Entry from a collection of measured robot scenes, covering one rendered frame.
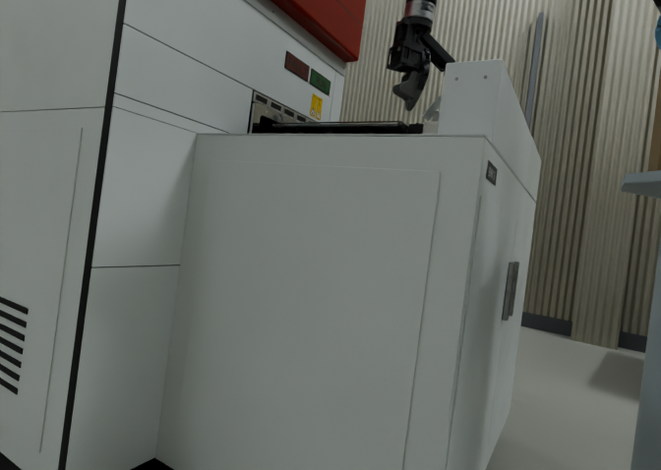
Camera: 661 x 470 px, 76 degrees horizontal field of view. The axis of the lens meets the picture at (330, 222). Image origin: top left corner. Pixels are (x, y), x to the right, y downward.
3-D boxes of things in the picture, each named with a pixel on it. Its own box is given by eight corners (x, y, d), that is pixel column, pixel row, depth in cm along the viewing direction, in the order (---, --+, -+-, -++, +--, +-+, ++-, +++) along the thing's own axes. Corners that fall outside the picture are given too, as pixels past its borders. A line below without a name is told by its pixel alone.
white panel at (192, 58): (104, 106, 79) (132, -105, 79) (326, 176, 149) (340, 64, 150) (114, 105, 78) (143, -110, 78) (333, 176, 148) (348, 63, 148)
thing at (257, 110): (246, 138, 110) (251, 101, 110) (330, 168, 148) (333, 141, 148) (251, 138, 109) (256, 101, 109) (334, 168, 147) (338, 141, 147)
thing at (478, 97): (435, 142, 73) (445, 62, 73) (490, 186, 121) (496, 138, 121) (492, 143, 69) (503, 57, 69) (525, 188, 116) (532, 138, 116)
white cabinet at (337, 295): (149, 495, 95) (195, 134, 95) (347, 382, 178) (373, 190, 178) (425, 683, 62) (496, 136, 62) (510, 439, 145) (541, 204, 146)
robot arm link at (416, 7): (424, 17, 110) (443, 5, 102) (421, 34, 110) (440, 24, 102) (399, 8, 107) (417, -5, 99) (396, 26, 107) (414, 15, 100)
